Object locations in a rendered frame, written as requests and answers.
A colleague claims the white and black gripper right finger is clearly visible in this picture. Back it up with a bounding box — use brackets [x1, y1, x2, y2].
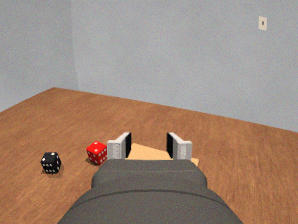
[166, 133, 192, 161]

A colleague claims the red die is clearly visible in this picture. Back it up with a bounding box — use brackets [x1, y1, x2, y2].
[86, 141, 107, 165]

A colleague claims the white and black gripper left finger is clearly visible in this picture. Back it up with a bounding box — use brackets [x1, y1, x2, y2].
[107, 132, 131, 160]

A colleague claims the black die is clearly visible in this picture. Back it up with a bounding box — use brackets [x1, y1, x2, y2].
[40, 152, 62, 173]

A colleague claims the tan square mat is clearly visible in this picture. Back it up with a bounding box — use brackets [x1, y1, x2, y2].
[126, 143, 199, 166]

